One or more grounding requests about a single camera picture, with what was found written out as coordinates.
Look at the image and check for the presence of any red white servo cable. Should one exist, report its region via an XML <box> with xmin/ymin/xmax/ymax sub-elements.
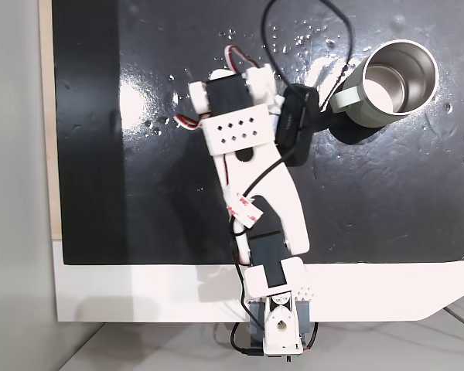
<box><xmin>223</xmin><ymin>45</ymin><xmax>261</xmax><ymax>75</ymax></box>
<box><xmin>173</xmin><ymin>114</ymin><xmax>203</xmax><ymax>131</ymax></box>

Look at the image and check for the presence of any white tape with red print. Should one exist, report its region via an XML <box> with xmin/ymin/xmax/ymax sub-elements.
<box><xmin>224</xmin><ymin>192</ymin><xmax>264</xmax><ymax>228</ymax></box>

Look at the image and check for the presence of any black oval camera box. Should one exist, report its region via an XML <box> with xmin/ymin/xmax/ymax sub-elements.
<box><xmin>274</xmin><ymin>83</ymin><xmax>320</xmax><ymax>166</ymax></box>

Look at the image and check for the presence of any black camera cable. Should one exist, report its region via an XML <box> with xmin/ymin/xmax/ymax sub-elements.
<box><xmin>228</xmin><ymin>0</ymin><xmax>355</xmax><ymax>351</ymax></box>

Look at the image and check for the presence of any black table mat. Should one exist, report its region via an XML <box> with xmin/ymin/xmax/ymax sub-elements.
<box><xmin>52</xmin><ymin>0</ymin><xmax>464</xmax><ymax>267</ymax></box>

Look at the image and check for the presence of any steel cup with green sleeve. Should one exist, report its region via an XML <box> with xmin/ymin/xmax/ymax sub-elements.
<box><xmin>329</xmin><ymin>39</ymin><xmax>439</xmax><ymax>128</ymax></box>

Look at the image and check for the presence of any grey table clamp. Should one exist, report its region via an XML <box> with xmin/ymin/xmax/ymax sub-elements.
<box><xmin>248</xmin><ymin>299</ymin><xmax>315</xmax><ymax>349</ymax></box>

